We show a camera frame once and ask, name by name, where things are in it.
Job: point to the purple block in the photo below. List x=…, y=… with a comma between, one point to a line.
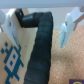
x=80, y=81

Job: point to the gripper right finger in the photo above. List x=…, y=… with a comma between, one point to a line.
x=67, y=29

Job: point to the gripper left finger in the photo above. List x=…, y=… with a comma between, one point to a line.
x=10, y=29

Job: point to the wooden drawer box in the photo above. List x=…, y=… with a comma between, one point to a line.
x=18, y=61

